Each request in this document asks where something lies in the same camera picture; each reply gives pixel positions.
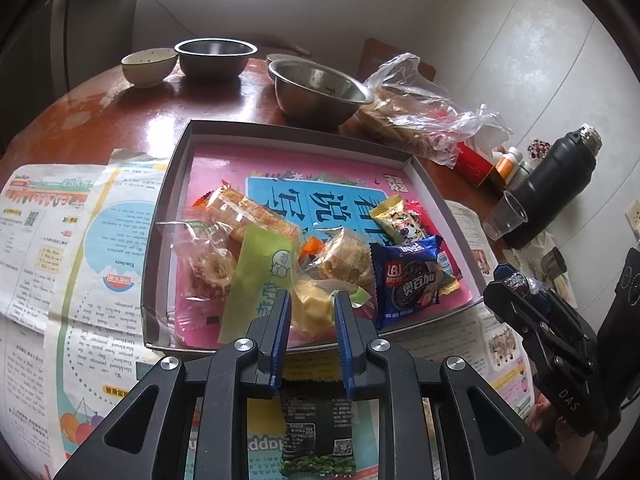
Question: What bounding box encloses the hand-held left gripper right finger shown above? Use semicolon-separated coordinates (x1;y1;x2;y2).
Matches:
334;291;575;480

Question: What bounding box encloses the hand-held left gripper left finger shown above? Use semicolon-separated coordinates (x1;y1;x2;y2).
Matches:
52;289;293;480

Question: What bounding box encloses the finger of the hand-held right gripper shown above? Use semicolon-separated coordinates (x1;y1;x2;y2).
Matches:
482;282;568;361
492;266;598;348

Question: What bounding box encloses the small dark cookie packet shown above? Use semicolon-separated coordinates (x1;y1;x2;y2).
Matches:
492;265;545;302

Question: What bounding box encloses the green bread packet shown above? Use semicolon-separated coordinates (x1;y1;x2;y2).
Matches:
217;224;346;346

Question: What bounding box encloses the golden pastry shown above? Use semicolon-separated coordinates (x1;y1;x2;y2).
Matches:
315;227;376;306

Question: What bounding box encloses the black pea snack packet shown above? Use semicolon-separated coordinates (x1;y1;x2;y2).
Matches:
279;389;358;479

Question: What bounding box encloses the blue cookie packet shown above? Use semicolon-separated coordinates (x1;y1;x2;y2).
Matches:
370;235;461;331

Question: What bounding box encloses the muffin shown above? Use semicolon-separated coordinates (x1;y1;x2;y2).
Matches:
155;219;241;333

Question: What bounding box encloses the red snack packet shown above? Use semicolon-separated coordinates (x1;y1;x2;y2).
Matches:
402;200;437;241

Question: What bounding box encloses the dark cardboard box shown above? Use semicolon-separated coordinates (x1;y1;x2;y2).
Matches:
141;119;487;353

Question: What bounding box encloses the person's right hand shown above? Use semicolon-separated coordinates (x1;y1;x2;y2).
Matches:
529;399;596;461

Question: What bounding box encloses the small steel cup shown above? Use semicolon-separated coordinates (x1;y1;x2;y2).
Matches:
540;247;568;281

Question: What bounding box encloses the crumpled white paper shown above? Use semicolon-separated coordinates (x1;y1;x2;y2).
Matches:
515;230;578;308

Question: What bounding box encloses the large colourful newspaper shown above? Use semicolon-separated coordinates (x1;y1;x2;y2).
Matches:
0;200;543;480

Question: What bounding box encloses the clear plastic cup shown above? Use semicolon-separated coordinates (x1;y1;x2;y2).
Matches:
482;190;529;242

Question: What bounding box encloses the black thermos flask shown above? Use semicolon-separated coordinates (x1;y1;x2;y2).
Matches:
502;124;602;251

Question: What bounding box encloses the orange-ended cracker packet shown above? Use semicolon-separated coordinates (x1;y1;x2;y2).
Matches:
192;187;321;261

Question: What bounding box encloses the yellow snack packet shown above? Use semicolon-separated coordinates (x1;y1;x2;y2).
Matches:
375;195;427;246

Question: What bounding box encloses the orange medicine bottle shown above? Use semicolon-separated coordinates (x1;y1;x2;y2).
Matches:
492;146;521;186

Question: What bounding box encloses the red box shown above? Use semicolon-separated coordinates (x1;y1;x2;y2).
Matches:
452;142;501;188

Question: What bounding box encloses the clear plastic bag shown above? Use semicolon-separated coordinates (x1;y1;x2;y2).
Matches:
357;52;515;166

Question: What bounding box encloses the folded colourful newspaper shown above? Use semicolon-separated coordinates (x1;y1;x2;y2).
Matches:
0;149;172;323

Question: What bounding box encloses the large steel bowl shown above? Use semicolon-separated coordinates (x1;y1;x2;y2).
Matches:
267;59;376;128

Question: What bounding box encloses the wooden chair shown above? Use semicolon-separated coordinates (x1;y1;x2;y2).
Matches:
357;37;437;83

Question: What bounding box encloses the ceramic bowl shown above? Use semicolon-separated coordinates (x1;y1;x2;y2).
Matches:
121;47;179;88

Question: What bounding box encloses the white cabinet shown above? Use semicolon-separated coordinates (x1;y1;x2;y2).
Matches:
50;0;142;92

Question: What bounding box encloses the wall socket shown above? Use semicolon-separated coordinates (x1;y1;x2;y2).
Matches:
625;199;640;241

